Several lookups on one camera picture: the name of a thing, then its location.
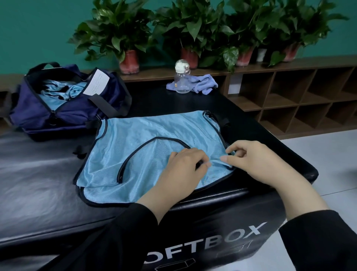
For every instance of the person's left hand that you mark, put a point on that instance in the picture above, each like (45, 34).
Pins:
(178, 176)

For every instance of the person's right hand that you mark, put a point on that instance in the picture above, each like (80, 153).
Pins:
(259, 162)

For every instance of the purple cloth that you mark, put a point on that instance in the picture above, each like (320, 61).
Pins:
(198, 84)

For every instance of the clear bottle silver cap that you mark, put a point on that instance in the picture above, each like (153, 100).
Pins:
(182, 77)

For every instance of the navy blue bag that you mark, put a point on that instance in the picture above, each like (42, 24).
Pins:
(61, 114)

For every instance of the person's right forearm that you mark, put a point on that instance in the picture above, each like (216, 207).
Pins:
(312, 223)

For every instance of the person's left forearm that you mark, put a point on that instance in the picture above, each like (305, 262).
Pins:
(106, 240)

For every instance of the wooden shelf cabinet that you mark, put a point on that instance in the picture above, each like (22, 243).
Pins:
(301, 95)

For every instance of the green plant in white pot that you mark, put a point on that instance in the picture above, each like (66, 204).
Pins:
(251, 25)

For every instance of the black leather bench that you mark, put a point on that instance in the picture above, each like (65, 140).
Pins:
(39, 190)

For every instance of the green plant in red pot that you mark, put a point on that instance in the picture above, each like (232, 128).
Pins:
(304, 22)
(189, 25)
(117, 28)

